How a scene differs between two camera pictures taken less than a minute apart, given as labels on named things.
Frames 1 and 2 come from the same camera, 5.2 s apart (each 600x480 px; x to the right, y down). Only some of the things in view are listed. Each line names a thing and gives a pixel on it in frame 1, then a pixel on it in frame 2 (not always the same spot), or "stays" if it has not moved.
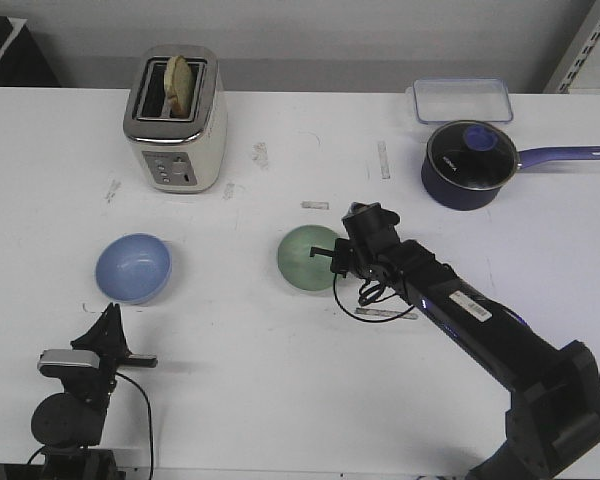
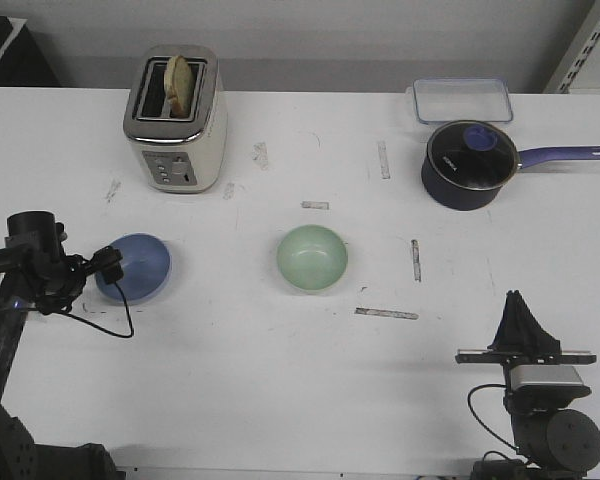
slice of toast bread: (178, 85) stays
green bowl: (296, 265) stays
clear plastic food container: (445, 99) stays
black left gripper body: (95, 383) → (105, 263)
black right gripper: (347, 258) → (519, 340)
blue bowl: (133, 268) stays
